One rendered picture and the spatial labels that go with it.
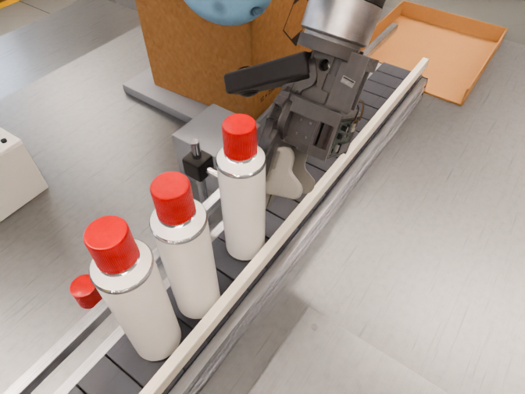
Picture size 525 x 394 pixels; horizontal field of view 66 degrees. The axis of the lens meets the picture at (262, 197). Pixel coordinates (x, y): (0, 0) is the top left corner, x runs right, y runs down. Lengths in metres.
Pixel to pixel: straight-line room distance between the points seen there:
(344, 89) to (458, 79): 0.58
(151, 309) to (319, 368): 0.20
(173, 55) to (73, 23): 0.48
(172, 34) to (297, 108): 0.39
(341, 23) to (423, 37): 0.71
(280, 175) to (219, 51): 0.31
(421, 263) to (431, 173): 0.19
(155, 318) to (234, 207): 0.14
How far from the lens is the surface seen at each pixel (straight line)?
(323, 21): 0.44
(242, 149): 0.39
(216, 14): 0.32
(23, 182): 0.73
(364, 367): 0.48
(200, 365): 0.48
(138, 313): 0.38
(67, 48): 1.13
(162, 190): 0.34
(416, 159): 0.77
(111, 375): 0.49
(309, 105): 0.44
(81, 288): 0.58
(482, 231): 0.70
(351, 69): 0.44
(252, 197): 0.43
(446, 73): 1.01
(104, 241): 0.32
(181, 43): 0.77
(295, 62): 0.46
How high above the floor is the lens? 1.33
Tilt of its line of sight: 49 degrees down
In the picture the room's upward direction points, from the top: straight up
